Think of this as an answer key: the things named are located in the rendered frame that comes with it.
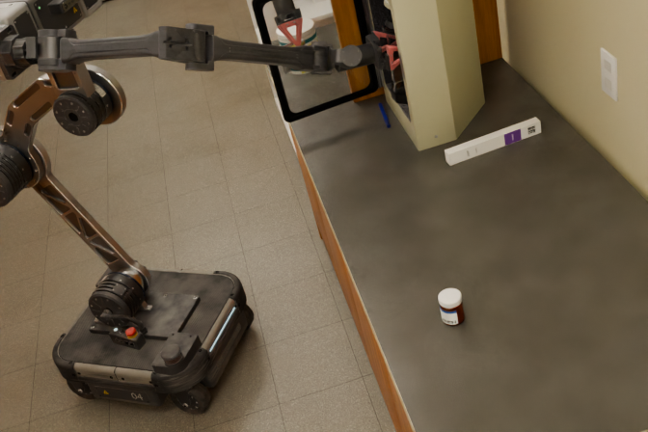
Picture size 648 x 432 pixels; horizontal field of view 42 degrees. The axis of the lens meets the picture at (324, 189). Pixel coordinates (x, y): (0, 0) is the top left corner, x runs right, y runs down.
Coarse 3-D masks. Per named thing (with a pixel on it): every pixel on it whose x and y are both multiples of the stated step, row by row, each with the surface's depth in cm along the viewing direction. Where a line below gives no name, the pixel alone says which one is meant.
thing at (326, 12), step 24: (288, 0) 229; (312, 0) 231; (336, 0) 233; (288, 24) 232; (312, 24) 235; (336, 24) 237; (336, 48) 241; (288, 72) 239; (336, 72) 244; (360, 72) 247; (288, 96) 243; (312, 96) 246; (336, 96) 248
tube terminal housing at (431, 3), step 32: (416, 0) 206; (448, 0) 213; (416, 32) 210; (448, 32) 216; (416, 64) 215; (448, 64) 219; (416, 96) 220; (448, 96) 222; (480, 96) 239; (416, 128) 225; (448, 128) 228
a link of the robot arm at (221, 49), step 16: (208, 32) 201; (208, 48) 203; (224, 48) 203; (240, 48) 206; (256, 48) 209; (272, 48) 213; (288, 48) 216; (304, 48) 219; (320, 48) 222; (192, 64) 199; (208, 64) 202; (272, 64) 215; (288, 64) 217; (304, 64) 219; (320, 64) 223
